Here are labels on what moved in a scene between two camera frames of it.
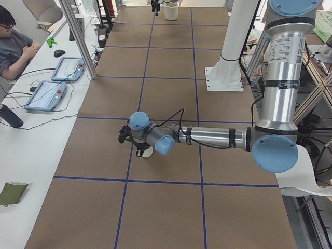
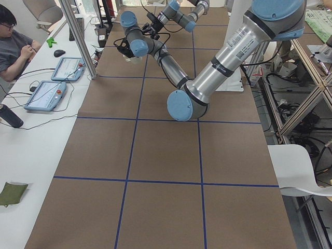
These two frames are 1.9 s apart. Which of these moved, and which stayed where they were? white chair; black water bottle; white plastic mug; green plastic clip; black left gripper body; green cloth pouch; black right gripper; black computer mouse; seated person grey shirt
Moved: black right gripper; white plastic mug; black left gripper body
Stayed: green cloth pouch; white chair; black water bottle; black computer mouse; green plastic clip; seated person grey shirt
